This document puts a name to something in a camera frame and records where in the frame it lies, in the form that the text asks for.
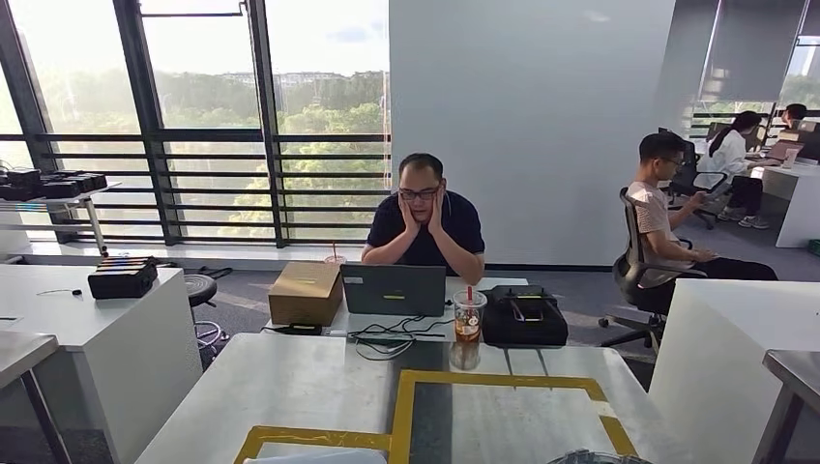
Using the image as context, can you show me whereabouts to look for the white desk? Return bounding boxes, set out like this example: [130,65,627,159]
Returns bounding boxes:
[749,162,820,249]

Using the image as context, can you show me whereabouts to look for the black battery case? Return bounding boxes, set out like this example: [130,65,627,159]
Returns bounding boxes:
[0,169,41,202]
[64,171,109,192]
[38,181,81,200]

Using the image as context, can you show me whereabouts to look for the closed cardboard box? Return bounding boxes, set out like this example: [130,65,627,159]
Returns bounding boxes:
[267,261,344,328]

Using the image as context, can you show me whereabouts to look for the black window railing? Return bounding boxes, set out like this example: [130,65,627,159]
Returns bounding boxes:
[0,0,392,247]

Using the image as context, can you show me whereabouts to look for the black round stool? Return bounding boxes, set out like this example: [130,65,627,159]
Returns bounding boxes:
[184,274,230,360]

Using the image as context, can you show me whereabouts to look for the steel rack table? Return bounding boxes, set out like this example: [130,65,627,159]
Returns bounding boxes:
[0,181,123,259]

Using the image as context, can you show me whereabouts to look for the person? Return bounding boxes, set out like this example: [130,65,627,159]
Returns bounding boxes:
[626,131,779,289]
[360,152,486,286]
[779,102,809,132]
[696,110,772,230]

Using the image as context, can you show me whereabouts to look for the black office chair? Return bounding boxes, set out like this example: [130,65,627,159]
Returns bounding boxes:
[599,187,709,357]
[659,128,730,230]

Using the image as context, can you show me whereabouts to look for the grey roller blind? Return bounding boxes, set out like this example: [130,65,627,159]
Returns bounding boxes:
[698,0,809,103]

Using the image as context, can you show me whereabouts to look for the black carry bag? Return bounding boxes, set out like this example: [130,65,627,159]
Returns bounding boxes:
[480,284,571,349]

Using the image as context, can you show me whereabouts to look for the silver wheel hubcap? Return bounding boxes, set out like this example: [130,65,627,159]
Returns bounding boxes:
[547,449,652,464]

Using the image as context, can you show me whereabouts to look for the white plastic part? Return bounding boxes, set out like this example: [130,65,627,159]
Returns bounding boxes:
[242,448,389,464]

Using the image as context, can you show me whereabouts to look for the pink laptop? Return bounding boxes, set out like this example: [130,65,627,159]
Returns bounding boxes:
[765,139,805,162]

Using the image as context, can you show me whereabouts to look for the dark grey laptop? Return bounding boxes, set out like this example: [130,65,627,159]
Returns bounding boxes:
[339,263,448,318]

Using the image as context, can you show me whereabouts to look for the black power adapter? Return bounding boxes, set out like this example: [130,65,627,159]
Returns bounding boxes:
[262,323,324,336]

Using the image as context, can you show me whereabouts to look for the black equipment case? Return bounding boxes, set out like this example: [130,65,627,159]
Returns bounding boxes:
[87,255,160,301]

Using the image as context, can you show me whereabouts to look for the black laptop cables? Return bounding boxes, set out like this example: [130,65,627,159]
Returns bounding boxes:
[345,313,456,362]

